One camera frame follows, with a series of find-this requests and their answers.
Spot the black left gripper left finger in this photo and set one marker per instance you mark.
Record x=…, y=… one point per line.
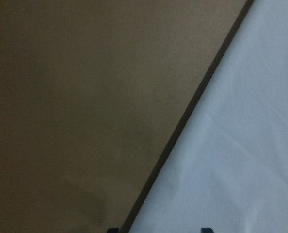
x=113, y=230

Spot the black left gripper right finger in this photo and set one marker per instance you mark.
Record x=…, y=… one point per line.
x=206, y=230

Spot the light blue t-shirt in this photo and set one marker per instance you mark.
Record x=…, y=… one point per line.
x=228, y=170

